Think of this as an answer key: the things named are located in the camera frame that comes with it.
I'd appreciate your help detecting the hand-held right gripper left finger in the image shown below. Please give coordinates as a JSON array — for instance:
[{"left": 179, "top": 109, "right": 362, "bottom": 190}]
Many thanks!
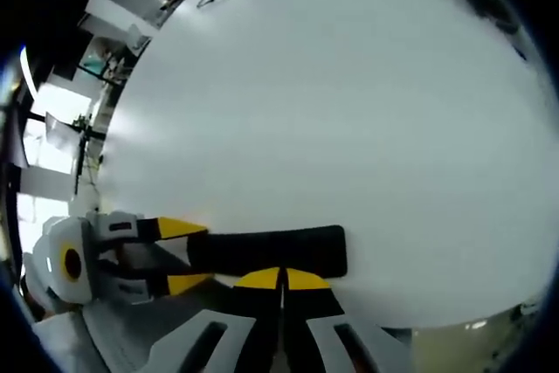
[{"left": 148, "top": 266, "right": 283, "bottom": 373}]

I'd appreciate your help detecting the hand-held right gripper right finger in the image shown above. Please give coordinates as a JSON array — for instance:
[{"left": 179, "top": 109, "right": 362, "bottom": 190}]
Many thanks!
[{"left": 281, "top": 266, "right": 414, "bottom": 373}]

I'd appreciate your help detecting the black remote control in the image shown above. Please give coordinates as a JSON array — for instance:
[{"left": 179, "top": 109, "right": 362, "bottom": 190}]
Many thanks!
[{"left": 187, "top": 224, "right": 349, "bottom": 280}]

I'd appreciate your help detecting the grey chair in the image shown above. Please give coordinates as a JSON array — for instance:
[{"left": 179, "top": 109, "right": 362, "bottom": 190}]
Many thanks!
[{"left": 82, "top": 289, "right": 210, "bottom": 373}]

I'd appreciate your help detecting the black stand pole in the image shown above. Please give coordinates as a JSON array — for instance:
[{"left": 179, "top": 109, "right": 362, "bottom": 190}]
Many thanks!
[{"left": 73, "top": 123, "right": 106, "bottom": 195}]

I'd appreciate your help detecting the desk monitor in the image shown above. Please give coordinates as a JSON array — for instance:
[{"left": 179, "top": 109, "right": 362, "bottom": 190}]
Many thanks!
[{"left": 43, "top": 111, "right": 78, "bottom": 149}]

